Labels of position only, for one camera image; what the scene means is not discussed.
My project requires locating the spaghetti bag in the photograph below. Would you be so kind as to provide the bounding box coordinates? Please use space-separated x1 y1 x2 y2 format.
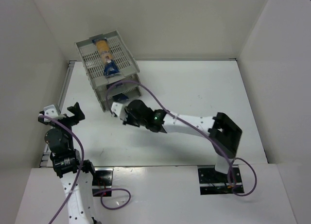
92 38 121 77
106 81 123 89
113 93 129 103

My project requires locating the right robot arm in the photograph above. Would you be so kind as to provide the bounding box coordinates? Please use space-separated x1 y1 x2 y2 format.
113 100 242 174

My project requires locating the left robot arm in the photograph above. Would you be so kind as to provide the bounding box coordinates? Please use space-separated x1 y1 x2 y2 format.
38 103 100 224

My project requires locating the grey stacked tray shelf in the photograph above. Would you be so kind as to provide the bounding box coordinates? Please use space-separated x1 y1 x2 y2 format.
75 30 141 112

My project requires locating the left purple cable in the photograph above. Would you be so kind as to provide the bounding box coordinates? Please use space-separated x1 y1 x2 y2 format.
38 115 132 224

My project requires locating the purple cable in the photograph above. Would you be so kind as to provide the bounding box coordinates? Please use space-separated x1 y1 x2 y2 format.
105 80 258 197
38 115 132 224

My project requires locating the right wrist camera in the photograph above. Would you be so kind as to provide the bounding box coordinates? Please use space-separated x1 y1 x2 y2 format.
111 102 127 121

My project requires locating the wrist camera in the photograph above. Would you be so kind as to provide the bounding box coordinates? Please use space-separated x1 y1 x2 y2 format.
111 102 127 121
43 104 66 120

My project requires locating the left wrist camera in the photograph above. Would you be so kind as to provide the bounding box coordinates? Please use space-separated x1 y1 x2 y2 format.
43 104 66 120

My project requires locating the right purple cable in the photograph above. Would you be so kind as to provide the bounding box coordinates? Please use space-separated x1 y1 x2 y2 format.
105 80 258 197

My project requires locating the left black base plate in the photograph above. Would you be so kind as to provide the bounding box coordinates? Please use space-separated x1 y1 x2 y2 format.
92 167 114 197

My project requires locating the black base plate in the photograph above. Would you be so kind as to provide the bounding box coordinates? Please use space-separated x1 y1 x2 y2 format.
197 166 233 195
92 167 114 197

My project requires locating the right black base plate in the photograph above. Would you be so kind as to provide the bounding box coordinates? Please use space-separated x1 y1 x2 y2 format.
197 166 233 195

